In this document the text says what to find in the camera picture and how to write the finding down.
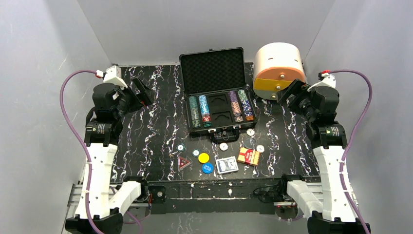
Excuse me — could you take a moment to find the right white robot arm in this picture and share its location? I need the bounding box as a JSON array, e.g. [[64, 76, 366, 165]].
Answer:
[[277, 79, 371, 234]]

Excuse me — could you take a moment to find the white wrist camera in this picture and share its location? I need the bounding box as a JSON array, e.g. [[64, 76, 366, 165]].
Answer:
[[307, 72, 336, 92], [103, 65, 128, 90]]

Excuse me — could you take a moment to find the black poker chip case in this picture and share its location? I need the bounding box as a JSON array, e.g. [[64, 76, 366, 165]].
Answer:
[[179, 47, 257, 144]]

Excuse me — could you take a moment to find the green poker chip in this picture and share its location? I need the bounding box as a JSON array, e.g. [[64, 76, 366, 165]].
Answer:
[[176, 144, 186, 152]]

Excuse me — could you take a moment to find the purple orange chip stack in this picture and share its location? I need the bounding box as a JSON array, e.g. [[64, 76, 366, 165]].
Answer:
[[228, 91, 244, 122]]

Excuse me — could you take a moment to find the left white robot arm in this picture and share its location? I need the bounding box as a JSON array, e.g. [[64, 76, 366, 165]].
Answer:
[[65, 78, 154, 234]]

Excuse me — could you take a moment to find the red triangular plaque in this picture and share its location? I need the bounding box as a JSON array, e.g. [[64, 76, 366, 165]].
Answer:
[[178, 157, 192, 171]]

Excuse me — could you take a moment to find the blue round blind button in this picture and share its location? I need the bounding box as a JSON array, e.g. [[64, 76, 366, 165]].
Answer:
[[202, 162, 214, 174]]

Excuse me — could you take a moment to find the white poker chip upper right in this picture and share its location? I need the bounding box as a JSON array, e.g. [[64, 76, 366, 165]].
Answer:
[[246, 129, 255, 137]]

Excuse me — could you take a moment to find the blue playing card deck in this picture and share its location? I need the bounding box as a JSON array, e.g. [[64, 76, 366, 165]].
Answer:
[[216, 156, 239, 175]]

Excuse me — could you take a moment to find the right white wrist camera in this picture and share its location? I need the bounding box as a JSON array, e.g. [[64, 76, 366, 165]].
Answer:
[[307, 72, 336, 92]]

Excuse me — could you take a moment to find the green blue white chip stack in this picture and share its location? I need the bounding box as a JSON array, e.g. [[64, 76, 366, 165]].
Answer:
[[238, 90, 254, 121]]

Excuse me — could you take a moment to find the teal poker chip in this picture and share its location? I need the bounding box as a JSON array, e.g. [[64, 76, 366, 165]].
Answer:
[[192, 149, 200, 157]]

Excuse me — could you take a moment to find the white poker chip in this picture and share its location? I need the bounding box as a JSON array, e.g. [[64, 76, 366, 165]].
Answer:
[[219, 143, 228, 151], [256, 145, 265, 153], [246, 129, 255, 137]]

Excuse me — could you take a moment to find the white round drawer cabinet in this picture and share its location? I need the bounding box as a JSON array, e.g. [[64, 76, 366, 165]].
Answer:
[[253, 42, 305, 100]]

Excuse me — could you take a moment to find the red playing card deck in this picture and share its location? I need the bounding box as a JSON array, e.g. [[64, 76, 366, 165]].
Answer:
[[237, 147, 260, 166]]

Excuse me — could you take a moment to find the clear round button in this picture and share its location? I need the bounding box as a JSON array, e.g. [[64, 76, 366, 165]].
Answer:
[[243, 137, 257, 149]]

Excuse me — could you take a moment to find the white poker chip center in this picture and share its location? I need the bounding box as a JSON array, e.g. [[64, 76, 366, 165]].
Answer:
[[219, 143, 228, 151]]

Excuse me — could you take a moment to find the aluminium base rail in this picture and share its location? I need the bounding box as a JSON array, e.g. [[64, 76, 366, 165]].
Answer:
[[66, 175, 359, 223]]

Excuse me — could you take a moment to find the cyan red chip stack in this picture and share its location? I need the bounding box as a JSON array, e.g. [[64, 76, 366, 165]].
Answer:
[[198, 95, 211, 127]]

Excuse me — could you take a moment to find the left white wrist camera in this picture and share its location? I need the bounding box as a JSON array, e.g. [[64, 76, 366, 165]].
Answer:
[[103, 65, 128, 90]]

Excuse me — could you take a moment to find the yellow round dealer button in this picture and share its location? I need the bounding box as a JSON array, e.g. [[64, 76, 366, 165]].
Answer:
[[198, 153, 210, 164]]

